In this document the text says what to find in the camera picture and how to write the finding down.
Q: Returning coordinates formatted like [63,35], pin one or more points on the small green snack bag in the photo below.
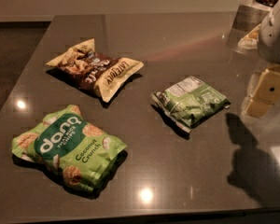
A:
[190,101]

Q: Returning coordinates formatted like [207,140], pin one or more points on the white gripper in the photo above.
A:
[275,39]

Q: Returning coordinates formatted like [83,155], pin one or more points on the green Dang rice chip bag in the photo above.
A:
[70,147]

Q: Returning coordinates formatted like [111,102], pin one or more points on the brown and cream chip bag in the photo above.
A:
[93,71]

